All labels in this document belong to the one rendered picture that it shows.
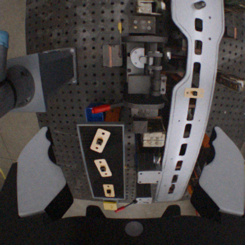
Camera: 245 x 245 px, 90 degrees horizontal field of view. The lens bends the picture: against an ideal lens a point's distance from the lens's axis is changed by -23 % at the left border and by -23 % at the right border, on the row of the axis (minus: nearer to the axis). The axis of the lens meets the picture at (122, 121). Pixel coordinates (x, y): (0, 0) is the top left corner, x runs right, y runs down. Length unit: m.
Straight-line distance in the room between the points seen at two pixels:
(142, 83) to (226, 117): 0.85
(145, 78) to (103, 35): 0.51
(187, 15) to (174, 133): 0.48
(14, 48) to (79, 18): 1.26
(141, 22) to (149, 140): 0.40
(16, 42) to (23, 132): 1.21
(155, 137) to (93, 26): 0.63
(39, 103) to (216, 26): 0.70
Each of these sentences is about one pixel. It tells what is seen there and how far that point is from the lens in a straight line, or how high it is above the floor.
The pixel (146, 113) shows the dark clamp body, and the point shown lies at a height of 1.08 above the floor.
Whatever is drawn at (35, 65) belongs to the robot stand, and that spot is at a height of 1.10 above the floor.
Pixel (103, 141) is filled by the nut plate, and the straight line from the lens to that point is 0.48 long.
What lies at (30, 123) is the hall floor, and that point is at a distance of 2.19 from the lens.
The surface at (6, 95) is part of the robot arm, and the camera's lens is 0.47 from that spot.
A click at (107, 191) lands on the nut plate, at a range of 0.65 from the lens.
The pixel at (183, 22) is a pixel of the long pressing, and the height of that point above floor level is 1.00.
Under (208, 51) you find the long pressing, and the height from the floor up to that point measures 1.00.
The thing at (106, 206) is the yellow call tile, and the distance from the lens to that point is 0.77.
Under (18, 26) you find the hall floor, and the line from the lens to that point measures 2.01.
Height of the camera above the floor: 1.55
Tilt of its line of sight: 62 degrees down
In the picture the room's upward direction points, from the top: 175 degrees counter-clockwise
